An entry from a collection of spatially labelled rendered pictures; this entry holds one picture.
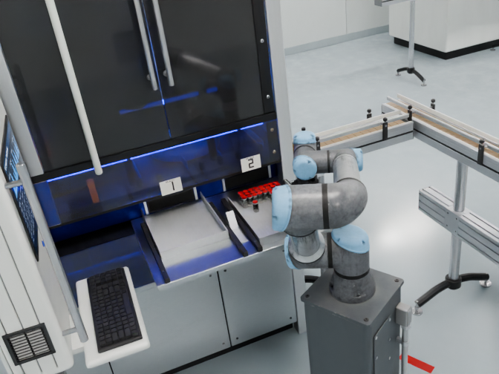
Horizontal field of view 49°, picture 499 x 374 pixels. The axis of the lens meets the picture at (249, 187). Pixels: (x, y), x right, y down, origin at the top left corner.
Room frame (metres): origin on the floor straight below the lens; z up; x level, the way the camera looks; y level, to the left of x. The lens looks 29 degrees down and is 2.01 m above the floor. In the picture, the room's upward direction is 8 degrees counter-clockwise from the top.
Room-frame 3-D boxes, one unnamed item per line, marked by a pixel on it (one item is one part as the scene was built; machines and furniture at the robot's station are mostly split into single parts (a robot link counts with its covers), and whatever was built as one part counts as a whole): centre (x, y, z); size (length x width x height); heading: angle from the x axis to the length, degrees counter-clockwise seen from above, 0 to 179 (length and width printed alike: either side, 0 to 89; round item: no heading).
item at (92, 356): (1.44, 0.57, 0.79); 0.45 x 0.28 x 0.03; 16
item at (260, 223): (1.80, -0.08, 0.90); 0.34 x 0.26 x 0.04; 18
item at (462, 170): (2.14, -0.97, 0.46); 0.09 x 0.09 x 0.77; 18
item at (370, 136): (2.31, -0.48, 0.92); 0.69 x 0.16 x 0.16; 108
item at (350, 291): (1.41, -0.30, 0.84); 0.15 x 0.15 x 0.10
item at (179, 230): (1.79, 0.28, 0.90); 0.34 x 0.26 x 0.04; 18
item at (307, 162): (1.55, -0.20, 1.21); 0.11 x 0.11 x 0.08; 80
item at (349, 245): (1.41, -0.29, 0.96); 0.13 x 0.12 x 0.14; 80
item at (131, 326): (1.46, 0.52, 0.82); 0.40 x 0.14 x 0.02; 16
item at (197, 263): (1.78, 0.09, 0.87); 0.70 x 0.48 x 0.02; 108
